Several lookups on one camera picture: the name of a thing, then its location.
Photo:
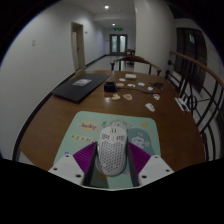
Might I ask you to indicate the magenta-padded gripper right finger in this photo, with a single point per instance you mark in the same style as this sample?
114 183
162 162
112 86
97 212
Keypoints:
155 166

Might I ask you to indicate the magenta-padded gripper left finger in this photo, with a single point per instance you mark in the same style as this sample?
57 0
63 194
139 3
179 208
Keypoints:
68 166

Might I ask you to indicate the white perforated computer mouse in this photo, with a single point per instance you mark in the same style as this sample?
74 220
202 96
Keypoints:
111 150

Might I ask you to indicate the green printed mouse pad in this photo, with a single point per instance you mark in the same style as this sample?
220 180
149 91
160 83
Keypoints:
80 133

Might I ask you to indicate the small red white sticker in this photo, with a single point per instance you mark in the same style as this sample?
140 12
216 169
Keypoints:
156 96

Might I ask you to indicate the small beige sticker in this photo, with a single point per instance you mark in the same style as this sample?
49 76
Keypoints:
116 96
119 84
127 96

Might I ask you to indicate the dark closed laptop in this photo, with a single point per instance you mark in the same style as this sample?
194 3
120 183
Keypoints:
80 86

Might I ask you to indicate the small black box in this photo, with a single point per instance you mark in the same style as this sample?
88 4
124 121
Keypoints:
109 87

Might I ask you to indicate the flat white box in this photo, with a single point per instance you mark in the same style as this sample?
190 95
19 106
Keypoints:
130 76

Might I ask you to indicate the dark wooden armchair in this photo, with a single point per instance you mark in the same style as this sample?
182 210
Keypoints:
135 59

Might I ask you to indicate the black railing with wooden handrail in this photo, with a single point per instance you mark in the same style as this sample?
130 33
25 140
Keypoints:
193 61

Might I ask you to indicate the dark framed window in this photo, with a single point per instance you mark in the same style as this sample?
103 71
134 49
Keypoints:
190 53

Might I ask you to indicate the open white door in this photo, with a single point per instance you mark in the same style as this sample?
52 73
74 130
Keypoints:
75 46

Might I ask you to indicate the glass double door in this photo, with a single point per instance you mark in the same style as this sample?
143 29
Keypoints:
118 44

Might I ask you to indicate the green exit sign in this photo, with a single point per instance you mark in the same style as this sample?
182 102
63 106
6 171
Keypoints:
117 29

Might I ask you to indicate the round ceiling light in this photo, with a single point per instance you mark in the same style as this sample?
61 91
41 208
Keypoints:
113 24
106 6

